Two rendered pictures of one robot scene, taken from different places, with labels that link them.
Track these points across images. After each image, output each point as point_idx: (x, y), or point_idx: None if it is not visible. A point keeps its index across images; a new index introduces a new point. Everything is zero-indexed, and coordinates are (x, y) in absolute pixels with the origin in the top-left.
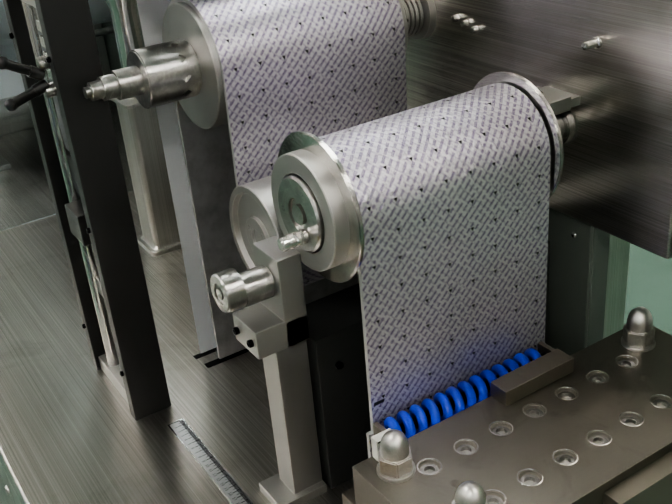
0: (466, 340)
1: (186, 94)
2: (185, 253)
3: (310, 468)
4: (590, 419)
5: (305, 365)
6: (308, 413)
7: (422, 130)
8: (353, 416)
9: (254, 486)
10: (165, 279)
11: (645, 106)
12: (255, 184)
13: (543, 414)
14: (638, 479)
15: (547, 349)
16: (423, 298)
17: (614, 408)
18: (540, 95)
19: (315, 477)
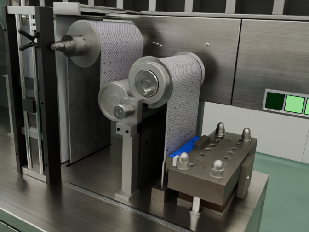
0: (183, 131)
1: (83, 53)
2: (60, 121)
3: (135, 183)
4: (224, 149)
5: (138, 142)
6: (136, 161)
7: (176, 60)
8: (147, 163)
9: (112, 195)
10: None
11: (223, 61)
12: (114, 82)
13: (211, 150)
14: (246, 160)
15: (199, 136)
16: (178, 114)
17: (227, 147)
18: (197, 56)
19: (135, 187)
